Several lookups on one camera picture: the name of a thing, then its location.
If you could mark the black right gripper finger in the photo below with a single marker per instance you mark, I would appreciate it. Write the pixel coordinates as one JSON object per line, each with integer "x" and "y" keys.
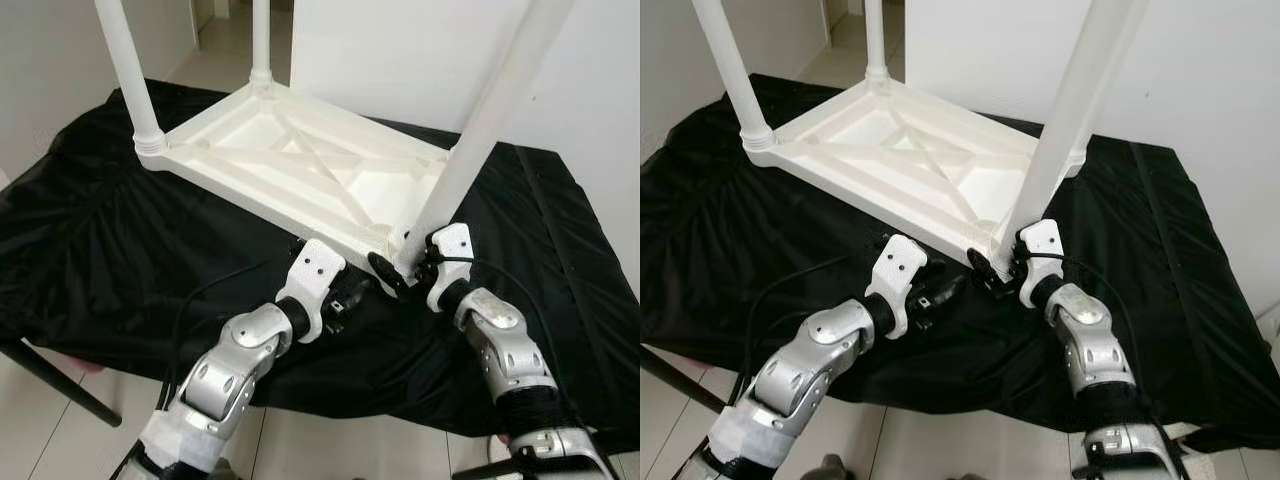
{"x": 982, "y": 268}
{"x": 386, "y": 272}

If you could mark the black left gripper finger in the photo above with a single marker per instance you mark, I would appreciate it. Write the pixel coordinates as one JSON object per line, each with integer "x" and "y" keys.
{"x": 947, "y": 288}
{"x": 357, "y": 292}

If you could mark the white plastic table leg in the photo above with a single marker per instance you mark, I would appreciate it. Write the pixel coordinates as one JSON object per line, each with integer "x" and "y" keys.
{"x": 876, "y": 40}
{"x": 128, "y": 70}
{"x": 488, "y": 120}
{"x": 1078, "y": 162}
{"x": 261, "y": 40}
{"x": 730, "y": 70}
{"x": 1071, "y": 120}

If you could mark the white plastic table top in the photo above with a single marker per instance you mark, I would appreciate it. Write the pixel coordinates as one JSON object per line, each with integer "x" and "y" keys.
{"x": 260, "y": 150}
{"x": 870, "y": 140}

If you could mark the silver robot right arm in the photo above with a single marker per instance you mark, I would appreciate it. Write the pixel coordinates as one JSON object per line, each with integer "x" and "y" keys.
{"x": 505, "y": 345}
{"x": 1090, "y": 340}

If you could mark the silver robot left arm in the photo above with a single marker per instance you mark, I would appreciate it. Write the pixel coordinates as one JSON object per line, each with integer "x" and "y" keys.
{"x": 235, "y": 360}
{"x": 810, "y": 360}

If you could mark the black table cloth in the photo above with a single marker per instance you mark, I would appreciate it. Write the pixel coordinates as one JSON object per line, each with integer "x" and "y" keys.
{"x": 1180, "y": 320}
{"x": 560, "y": 320}

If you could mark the pink padded table edge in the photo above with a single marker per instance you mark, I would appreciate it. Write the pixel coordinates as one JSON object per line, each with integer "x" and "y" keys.
{"x": 508, "y": 438}

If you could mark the grey robot left foot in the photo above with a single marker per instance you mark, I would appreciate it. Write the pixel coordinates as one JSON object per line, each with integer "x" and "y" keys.
{"x": 832, "y": 469}
{"x": 225, "y": 472}

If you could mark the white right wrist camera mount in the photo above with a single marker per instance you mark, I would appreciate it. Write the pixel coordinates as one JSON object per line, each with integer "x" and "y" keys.
{"x": 1042, "y": 240}
{"x": 452, "y": 245}

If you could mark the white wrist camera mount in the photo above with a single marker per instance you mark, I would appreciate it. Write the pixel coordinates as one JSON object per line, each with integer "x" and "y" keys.
{"x": 452, "y": 245}
{"x": 900, "y": 262}
{"x": 315, "y": 265}
{"x": 1042, "y": 240}

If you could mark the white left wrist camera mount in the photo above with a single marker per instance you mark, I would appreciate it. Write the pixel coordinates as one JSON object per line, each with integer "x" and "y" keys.
{"x": 315, "y": 265}
{"x": 900, "y": 262}

